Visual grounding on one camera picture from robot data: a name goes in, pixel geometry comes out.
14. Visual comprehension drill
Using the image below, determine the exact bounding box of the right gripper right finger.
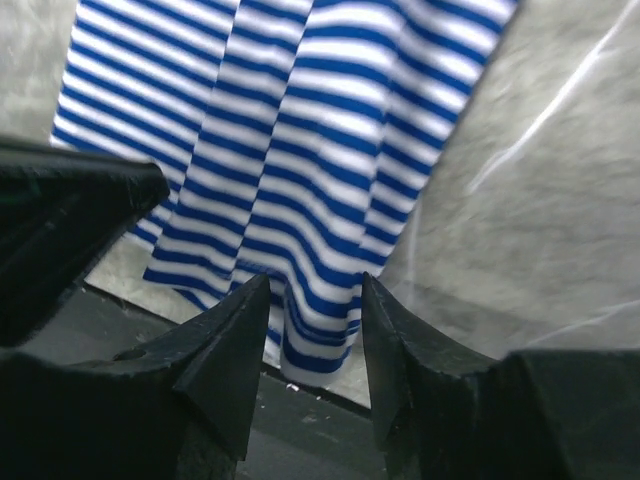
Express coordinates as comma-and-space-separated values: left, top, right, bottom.
362, 277, 639, 479

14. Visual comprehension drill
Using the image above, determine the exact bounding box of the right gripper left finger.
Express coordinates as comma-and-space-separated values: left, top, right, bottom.
1, 275, 270, 479

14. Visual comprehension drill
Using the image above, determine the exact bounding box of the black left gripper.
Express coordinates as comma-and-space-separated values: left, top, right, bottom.
1, 136, 169, 347

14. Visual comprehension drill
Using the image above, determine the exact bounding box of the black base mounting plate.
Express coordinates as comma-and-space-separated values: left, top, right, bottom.
22, 285, 387, 480

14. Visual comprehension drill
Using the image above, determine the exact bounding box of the blue white striped tank top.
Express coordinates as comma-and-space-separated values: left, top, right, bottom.
51, 1, 518, 387

